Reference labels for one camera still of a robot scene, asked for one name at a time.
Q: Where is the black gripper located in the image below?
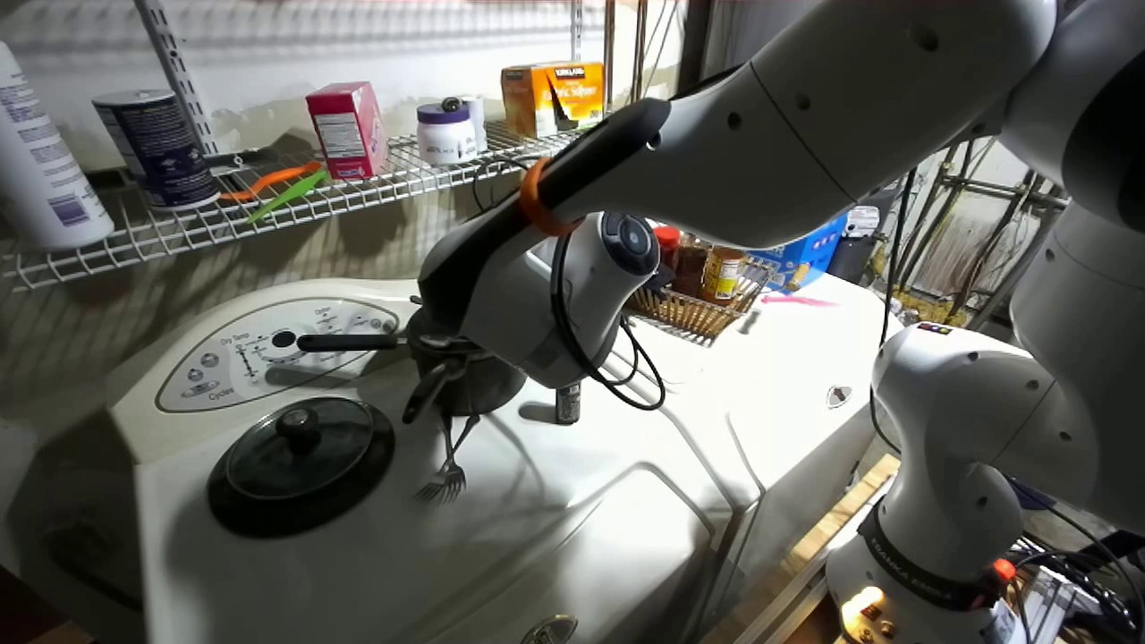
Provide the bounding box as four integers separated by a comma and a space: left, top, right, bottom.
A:
407, 283, 493, 376

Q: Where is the black cooking pot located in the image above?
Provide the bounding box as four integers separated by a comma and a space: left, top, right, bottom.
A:
267, 300, 531, 420

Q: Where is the dark round pot lid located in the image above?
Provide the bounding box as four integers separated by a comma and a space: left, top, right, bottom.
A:
205, 392, 397, 540

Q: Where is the small black shaker silver cap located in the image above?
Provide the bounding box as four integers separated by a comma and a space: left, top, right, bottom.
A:
548, 380, 587, 429

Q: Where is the white jar dark lid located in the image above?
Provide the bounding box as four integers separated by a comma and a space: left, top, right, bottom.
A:
415, 95, 489, 170

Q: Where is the pink cardboard box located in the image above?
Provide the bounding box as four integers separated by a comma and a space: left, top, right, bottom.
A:
304, 77, 391, 186

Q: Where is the red capped sauce bottle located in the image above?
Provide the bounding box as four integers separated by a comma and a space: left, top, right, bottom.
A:
651, 223, 710, 297

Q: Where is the white washing machine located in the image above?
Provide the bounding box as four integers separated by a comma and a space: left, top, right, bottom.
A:
110, 279, 743, 644

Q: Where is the orange yellow cardboard box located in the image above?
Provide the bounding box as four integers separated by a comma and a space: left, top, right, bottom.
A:
496, 61, 610, 141

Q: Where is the brown bottle yellow label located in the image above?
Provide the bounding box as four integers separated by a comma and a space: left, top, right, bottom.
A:
697, 242, 759, 305

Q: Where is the white dryer machine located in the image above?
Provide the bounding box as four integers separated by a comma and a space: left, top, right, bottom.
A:
594, 266, 927, 512

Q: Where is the dark cylindrical can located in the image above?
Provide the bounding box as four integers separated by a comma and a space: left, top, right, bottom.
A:
88, 86, 227, 206

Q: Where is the pink plastic spatula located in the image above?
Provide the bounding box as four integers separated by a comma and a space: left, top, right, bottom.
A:
761, 288, 842, 311

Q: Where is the blue detergent box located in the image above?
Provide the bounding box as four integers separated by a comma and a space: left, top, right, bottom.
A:
743, 212, 851, 293

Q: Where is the wooden plank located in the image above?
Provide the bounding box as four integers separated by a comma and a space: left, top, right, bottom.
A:
700, 449, 904, 644

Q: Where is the tall white plastic bottle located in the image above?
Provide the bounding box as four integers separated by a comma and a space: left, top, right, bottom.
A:
0, 39, 118, 255

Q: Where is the white wire shelf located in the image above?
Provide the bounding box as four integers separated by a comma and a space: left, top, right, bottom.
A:
0, 110, 600, 297

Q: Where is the green handled tool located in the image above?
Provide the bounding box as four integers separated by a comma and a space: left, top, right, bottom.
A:
247, 169, 334, 225

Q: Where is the orange handled tool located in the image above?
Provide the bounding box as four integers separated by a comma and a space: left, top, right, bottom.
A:
220, 158, 327, 206

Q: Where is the wire dish rack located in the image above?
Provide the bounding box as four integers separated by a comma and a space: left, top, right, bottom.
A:
625, 242, 767, 349

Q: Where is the metal shelf upright rail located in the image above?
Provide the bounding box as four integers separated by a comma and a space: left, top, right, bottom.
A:
564, 0, 592, 64
133, 0, 227, 161

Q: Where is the metal pipe frame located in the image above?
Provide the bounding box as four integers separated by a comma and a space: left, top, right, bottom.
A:
886, 161, 1075, 328

